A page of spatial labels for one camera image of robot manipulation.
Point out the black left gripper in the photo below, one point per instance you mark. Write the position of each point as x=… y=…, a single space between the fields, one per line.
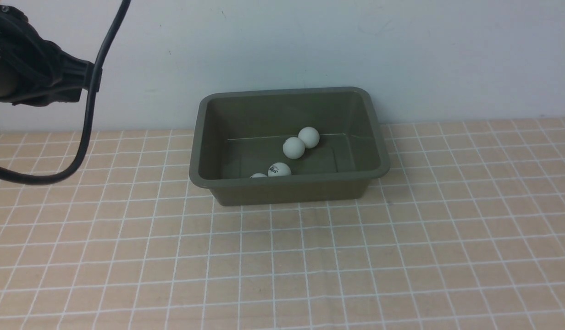
x=37 y=72

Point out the white logo ping-pong ball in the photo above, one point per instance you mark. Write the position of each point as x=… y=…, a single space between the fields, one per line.
x=293 y=148

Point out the olive green plastic bin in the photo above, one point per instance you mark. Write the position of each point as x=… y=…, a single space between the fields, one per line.
x=238 y=134

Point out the beige checkered tablecloth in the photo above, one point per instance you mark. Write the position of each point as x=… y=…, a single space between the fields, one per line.
x=466 y=232

